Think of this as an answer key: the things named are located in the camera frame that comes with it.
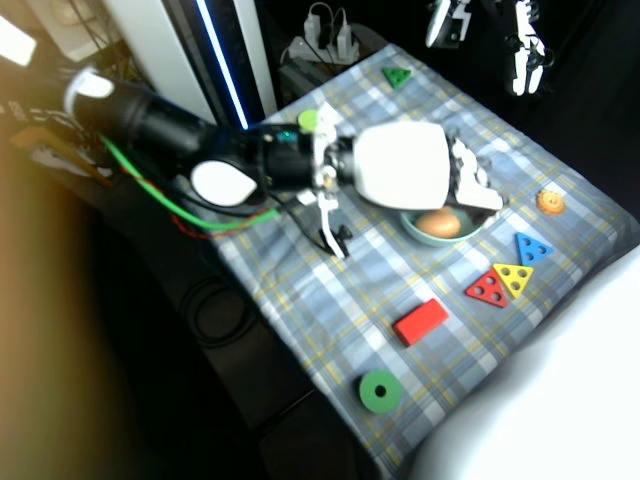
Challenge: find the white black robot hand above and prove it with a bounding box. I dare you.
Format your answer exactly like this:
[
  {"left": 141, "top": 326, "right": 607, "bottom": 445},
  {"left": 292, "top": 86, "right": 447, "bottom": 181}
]
[
  {"left": 351, "top": 121, "right": 507, "bottom": 221},
  {"left": 509, "top": 0, "right": 551, "bottom": 97}
]

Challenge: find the brown egg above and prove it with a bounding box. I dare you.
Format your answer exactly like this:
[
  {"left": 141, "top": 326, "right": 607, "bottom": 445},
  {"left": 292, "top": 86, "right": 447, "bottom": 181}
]
[{"left": 415, "top": 208, "right": 462, "bottom": 239}]

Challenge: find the teal bowl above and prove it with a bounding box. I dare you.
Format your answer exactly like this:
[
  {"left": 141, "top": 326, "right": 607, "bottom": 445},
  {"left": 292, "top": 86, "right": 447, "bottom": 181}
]
[{"left": 399, "top": 209, "right": 489, "bottom": 249}]

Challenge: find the green triangle block with holes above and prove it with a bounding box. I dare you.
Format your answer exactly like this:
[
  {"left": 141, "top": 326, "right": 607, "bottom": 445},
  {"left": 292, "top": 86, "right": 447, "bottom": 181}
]
[{"left": 382, "top": 66, "right": 414, "bottom": 90}]

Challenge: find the orange cookie shaped block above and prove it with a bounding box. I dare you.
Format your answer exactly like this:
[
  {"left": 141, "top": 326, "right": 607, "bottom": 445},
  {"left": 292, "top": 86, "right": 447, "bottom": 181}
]
[{"left": 535, "top": 188, "right": 566, "bottom": 216}]

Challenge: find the white plug adapter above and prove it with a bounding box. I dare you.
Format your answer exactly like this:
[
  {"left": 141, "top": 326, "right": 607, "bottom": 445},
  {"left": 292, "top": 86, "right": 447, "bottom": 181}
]
[
  {"left": 303, "top": 2, "right": 326, "bottom": 44},
  {"left": 333, "top": 7, "right": 354, "bottom": 56}
]

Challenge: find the blue yellow plaid cloth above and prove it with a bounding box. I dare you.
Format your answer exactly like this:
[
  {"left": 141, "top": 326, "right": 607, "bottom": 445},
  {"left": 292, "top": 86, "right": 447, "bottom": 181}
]
[{"left": 199, "top": 43, "right": 629, "bottom": 479}]

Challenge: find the white power strip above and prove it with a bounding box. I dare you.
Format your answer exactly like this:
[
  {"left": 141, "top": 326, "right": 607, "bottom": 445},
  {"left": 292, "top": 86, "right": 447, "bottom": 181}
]
[{"left": 279, "top": 34, "right": 361, "bottom": 66}]

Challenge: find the red triangle block with holes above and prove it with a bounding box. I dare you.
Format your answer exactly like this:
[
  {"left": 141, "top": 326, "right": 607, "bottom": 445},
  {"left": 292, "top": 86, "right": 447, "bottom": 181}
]
[{"left": 464, "top": 269, "right": 509, "bottom": 309}]

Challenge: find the blue triangle block with holes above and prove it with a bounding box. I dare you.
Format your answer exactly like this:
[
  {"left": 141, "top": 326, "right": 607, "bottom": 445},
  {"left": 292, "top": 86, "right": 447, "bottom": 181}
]
[{"left": 514, "top": 231, "right": 555, "bottom": 267}]

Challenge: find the red rectangular block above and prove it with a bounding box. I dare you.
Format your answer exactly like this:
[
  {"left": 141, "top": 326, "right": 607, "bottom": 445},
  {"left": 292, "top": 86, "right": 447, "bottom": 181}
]
[{"left": 392, "top": 297, "right": 450, "bottom": 348}]

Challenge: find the yellow triangle block with holes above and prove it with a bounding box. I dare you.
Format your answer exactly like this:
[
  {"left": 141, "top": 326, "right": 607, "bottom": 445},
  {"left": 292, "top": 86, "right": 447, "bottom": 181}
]
[{"left": 492, "top": 262, "right": 535, "bottom": 300}]

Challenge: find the white pillar with blue light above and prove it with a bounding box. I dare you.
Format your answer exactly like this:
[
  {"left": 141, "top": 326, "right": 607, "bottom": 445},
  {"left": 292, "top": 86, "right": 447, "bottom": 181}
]
[{"left": 102, "top": 0, "right": 279, "bottom": 131}]

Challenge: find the white blurred robot body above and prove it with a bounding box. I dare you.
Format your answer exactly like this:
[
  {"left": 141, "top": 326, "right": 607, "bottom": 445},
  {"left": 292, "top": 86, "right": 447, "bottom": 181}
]
[{"left": 409, "top": 249, "right": 640, "bottom": 480}]

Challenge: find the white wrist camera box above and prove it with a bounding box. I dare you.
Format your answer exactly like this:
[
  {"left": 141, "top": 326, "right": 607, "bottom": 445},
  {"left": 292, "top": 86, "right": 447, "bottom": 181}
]
[{"left": 449, "top": 0, "right": 474, "bottom": 42}]

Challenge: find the green ring block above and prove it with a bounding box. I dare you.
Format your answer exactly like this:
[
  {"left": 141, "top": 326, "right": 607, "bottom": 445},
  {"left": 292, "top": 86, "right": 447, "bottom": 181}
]
[{"left": 357, "top": 369, "right": 404, "bottom": 415}]

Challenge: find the black coiled cable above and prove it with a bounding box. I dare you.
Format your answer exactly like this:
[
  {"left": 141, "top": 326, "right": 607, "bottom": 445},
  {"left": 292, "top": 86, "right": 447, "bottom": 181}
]
[{"left": 177, "top": 277, "right": 259, "bottom": 349}]

